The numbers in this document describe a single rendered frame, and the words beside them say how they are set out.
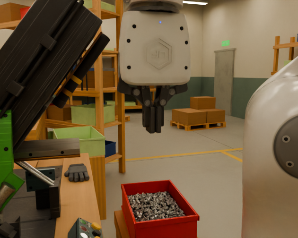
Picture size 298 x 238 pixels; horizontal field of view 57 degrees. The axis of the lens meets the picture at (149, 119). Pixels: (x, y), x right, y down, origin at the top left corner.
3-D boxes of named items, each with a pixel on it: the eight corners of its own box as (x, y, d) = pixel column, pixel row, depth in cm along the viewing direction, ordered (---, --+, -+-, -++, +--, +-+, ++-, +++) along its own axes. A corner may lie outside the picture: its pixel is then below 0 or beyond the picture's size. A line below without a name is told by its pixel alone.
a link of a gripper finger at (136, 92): (133, 88, 39) (134, 135, 40) (155, 88, 39) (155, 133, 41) (129, 87, 42) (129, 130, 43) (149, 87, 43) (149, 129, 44)
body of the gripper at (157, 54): (122, -5, 34) (123, 86, 36) (197, 1, 37) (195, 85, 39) (113, 9, 41) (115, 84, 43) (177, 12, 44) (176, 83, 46)
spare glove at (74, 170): (64, 169, 136) (63, 164, 136) (85, 166, 140) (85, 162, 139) (65, 184, 118) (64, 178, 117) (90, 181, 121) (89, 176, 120)
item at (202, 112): (206, 122, 783) (207, 96, 771) (225, 127, 712) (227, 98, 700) (170, 125, 732) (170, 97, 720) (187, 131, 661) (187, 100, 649)
